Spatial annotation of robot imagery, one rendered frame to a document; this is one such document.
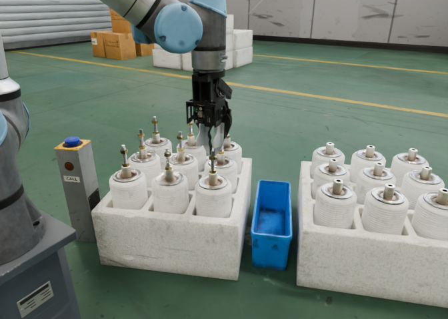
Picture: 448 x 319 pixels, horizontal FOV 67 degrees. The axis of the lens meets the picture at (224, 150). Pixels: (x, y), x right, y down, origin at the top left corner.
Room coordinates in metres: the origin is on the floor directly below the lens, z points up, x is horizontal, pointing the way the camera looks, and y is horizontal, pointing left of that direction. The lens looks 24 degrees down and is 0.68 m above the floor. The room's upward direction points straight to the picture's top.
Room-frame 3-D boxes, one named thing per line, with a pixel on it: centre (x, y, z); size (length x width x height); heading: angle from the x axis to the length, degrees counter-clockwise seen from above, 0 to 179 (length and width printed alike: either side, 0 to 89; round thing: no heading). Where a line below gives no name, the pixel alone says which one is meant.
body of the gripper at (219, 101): (0.74, 0.04, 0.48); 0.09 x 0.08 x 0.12; 160
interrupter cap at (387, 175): (0.81, -0.42, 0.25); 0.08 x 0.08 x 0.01
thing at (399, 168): (0.90, -0.56, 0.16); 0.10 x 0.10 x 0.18
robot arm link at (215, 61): (0.75, 0.03, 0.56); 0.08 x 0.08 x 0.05
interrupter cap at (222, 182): (0.76, 0.03, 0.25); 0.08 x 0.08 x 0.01
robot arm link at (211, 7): (0.75, 0.04, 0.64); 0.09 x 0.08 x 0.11; 110
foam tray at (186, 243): (0.90, 0.13, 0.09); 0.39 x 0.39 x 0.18; 81
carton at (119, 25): (4.56, 1.23, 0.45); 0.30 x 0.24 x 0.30; 58
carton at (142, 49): (4.71, 1.13, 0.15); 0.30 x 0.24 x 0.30; 57
